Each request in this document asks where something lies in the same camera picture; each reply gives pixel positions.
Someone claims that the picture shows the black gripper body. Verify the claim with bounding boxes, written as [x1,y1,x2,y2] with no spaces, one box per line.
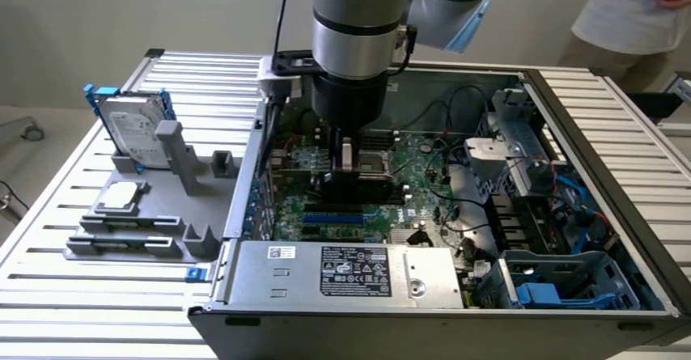
[309,72,388,131]

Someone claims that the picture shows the black graphics card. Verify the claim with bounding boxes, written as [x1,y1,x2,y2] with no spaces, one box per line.
[318,169,406,208]

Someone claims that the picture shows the CPU socket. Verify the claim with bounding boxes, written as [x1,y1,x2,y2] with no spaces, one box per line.
[354,149,396,176]

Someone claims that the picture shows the green motherboard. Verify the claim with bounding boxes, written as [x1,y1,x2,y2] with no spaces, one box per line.
[257,104,472,252]

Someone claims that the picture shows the black expansion slot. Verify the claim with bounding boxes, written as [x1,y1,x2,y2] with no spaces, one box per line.
[302,202,369,214]

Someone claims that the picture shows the blue expansion slot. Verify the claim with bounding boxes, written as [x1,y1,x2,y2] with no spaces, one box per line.
[300,212,364,224]

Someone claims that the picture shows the silver chipset heatsink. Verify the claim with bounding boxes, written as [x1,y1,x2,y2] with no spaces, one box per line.
[386,230,428,248]

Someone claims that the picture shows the silver power supply unit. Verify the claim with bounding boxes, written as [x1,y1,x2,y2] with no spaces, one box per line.
[224,239,466,311]

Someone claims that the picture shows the metal disk bay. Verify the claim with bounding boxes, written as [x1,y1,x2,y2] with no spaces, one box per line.
[461,87,569,200]

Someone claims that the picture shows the grey parts rack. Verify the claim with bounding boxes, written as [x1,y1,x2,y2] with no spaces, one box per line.
[62,119,240,262]

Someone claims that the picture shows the silver hard disk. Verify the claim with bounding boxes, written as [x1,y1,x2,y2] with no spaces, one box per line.
[98,95,173,170]

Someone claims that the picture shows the silver CPU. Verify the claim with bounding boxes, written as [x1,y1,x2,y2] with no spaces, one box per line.
[98,181,148,212]

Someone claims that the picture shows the green RAM stick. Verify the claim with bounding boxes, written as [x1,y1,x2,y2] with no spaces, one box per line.
[79,216,182,232]

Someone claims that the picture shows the open black PC case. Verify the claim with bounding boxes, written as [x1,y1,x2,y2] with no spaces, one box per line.
[186,62,682,353]

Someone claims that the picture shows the grey and blue drive cage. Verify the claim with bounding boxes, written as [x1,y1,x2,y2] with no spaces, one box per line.
[476,249,644,311]

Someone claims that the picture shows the person's trunk in white shirt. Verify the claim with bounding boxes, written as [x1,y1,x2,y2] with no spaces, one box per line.
[557,0,691,91]

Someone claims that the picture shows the grey caster wheel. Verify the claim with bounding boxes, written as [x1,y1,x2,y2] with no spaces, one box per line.
[19,118,45,141]

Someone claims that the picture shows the black box beside table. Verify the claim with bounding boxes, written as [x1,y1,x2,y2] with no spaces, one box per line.
[626,90,682,125]

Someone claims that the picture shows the black and white wrist camera mount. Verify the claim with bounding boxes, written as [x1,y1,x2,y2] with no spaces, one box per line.
[257,49,317,95]

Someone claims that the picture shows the black looped case wire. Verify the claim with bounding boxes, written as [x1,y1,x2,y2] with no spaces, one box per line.
[398,84,490,138]

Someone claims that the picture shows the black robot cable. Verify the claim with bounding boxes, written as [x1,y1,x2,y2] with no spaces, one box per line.
[270,0,293,56]

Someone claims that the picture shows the blue disk bracket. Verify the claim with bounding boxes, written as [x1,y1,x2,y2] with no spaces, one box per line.
[82,85,177,174]

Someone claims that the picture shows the blue data wire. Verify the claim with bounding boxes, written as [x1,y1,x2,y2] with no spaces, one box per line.
[553,172,612,256]

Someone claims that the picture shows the black wire on floor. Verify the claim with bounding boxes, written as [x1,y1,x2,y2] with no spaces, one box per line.
[0,180,29,217]

